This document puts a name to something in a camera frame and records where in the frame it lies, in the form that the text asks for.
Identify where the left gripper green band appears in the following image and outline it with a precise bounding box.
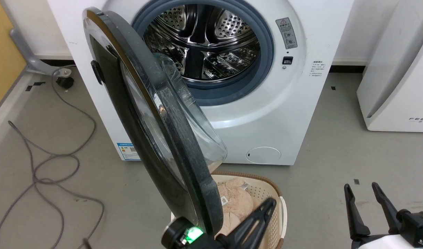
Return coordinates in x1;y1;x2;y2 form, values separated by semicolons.
162;197;277;249

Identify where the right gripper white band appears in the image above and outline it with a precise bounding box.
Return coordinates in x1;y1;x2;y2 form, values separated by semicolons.
344;182;411;249

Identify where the black round washing machine door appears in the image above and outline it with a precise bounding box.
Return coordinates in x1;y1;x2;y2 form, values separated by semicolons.
83;7;228;236

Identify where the white front-load washing machine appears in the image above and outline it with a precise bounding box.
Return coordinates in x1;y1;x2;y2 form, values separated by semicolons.
47;0;354;166

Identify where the grey-blue rubber door gasket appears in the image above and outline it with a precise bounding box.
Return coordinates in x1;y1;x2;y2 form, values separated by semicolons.
131;0;275;106

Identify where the beige plastic laundry basket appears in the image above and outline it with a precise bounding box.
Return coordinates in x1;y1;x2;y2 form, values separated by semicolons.
171;171;287;249

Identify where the pink plush fabric item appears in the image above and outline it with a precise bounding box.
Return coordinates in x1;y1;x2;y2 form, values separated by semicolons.
217;177;255;237

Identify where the white floor-standing appliance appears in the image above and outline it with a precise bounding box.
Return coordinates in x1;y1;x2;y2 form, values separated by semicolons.
357;0;423;132

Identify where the blue white energy label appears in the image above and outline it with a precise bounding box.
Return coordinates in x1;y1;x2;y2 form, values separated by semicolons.
116;142;141;161

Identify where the small printed text label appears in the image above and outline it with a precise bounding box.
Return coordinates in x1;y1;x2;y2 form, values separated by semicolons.
310;61;326;76

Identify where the grey warning sticker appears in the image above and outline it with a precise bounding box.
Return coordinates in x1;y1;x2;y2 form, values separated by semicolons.
276;17;298;49

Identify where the steel perforated washer drum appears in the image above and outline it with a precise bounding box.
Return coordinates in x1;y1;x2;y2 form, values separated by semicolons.
142;3;261;83

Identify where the black caster wheel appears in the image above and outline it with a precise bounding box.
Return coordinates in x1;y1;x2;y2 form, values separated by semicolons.
56;77;74;89

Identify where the grey wheeled stand leg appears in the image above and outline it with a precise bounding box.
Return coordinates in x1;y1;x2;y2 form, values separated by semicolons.
9;28;72;77

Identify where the yellow wooden panel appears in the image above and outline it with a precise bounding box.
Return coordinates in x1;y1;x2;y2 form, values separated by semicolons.
0;0;27;114

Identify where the grey floor cable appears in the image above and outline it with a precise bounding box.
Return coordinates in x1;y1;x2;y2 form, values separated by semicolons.
0;66;105;249

